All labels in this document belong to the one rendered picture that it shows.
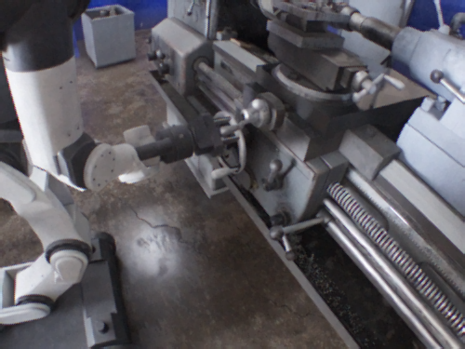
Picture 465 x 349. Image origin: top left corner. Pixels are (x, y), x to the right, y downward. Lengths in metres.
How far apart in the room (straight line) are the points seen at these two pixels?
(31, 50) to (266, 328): 1.27
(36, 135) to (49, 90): 0.07
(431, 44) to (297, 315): 1.17
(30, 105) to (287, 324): 1.26
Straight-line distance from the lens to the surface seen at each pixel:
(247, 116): 0.75
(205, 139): 0.75
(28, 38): 0.36
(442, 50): 0.86
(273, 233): 0.75
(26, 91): 0.39
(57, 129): 0.41
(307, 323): 1.41
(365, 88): 0.75
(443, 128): 0.82
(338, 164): 0.80
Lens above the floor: 1.27
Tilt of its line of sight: 43 degrees down
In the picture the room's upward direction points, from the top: 7 degrees clockwise
